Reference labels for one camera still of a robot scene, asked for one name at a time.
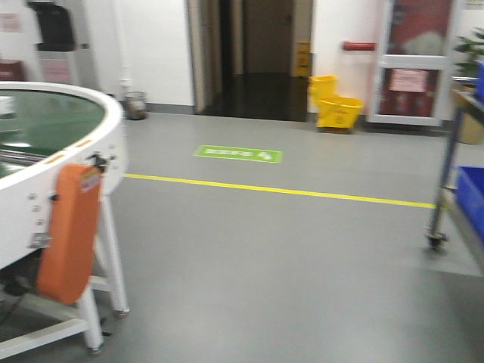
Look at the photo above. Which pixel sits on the small grey waste bin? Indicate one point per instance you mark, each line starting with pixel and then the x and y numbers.
pixel 136 108

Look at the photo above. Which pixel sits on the yellow mop bucket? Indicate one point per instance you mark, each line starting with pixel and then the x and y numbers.
pixel 334 111

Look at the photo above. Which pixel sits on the green conveyor belt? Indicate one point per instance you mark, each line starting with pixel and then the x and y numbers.
pixel 46 122

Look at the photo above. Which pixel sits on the blue bin on cart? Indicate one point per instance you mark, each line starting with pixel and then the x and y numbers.
pixel 469 195

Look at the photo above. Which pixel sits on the white round conveyor frame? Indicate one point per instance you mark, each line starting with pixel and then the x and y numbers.
pixel 63 153

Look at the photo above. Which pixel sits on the yellow wet floor sign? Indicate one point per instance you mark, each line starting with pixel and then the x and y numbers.
pixel 303 59

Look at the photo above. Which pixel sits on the metal cart with wheels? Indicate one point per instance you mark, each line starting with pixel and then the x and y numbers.
pixel 445 201

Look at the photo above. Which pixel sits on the orange pad on conveyor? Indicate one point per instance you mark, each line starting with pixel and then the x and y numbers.
pixel 66 265

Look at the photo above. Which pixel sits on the green floor sticker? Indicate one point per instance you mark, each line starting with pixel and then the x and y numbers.
pixel 239 153

